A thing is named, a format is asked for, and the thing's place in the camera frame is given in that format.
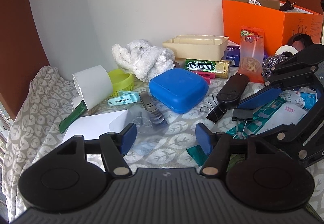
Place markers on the light blue whistle clip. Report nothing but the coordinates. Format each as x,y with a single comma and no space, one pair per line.
124,98

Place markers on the grey leaf pattern cloth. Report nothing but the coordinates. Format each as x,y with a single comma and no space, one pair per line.
165,190

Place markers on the teal printed plastic bag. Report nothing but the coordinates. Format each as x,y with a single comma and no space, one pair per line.
267,117

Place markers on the white paper cup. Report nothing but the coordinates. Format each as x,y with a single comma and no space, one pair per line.
93,85

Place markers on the blue plastic box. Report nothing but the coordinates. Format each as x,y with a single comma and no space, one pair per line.
179,89

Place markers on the white crumpled towel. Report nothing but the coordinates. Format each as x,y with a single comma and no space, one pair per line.
142,59

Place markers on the steel wool scrubber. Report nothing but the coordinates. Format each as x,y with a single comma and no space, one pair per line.
269,63

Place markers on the green handled tool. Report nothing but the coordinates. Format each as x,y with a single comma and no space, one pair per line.
75,114

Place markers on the cream plastic tray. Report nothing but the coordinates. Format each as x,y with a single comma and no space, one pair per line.
200,47

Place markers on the orange cardboard box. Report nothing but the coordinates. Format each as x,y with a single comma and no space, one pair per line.
278,26

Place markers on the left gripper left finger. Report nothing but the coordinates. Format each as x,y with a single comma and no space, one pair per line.
78,172

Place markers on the white paper sheet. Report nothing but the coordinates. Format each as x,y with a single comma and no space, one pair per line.
91,127

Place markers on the white tape roll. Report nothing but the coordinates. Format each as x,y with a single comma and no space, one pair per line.
286,49

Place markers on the green Doublemint gum pack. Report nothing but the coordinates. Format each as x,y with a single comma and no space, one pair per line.
219,68

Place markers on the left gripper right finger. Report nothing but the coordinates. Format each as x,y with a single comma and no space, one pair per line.
255,172

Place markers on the orange clear snack bag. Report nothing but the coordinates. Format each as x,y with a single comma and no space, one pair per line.
251,53

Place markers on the grey smiley nail clipper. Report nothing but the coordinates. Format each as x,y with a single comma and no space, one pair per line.
156,116

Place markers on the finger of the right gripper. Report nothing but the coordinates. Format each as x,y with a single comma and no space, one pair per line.
303,69
303,141

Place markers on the yellow green plastic brush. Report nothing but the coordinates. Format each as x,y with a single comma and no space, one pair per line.
121,81

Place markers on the black flat remote case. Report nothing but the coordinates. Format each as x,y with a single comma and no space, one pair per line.
229,96

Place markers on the black binder clip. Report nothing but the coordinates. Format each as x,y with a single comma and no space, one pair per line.
214,110
242,115

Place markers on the pink plastic clip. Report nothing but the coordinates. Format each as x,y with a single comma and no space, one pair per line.
207,76

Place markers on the black ring lid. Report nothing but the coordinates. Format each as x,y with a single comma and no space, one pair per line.
300,41

